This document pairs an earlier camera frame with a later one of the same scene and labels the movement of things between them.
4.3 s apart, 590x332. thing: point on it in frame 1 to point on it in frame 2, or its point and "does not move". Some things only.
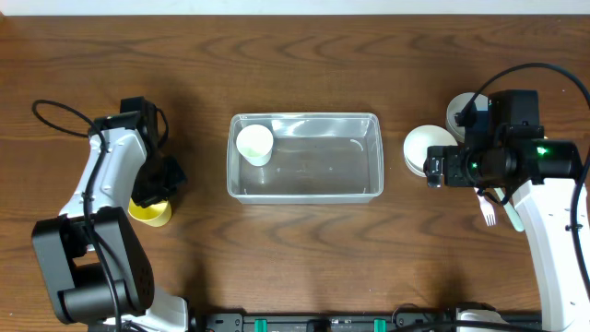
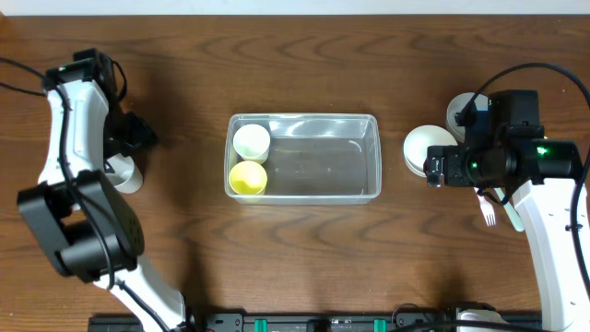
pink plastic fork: (487, 209) does not move
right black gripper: (436, 166) does not move
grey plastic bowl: (456, 106) does not move
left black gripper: (154, 188) to (136, 134)
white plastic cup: (254, 143) does not move
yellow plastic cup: (155, 215) to (248, 177)
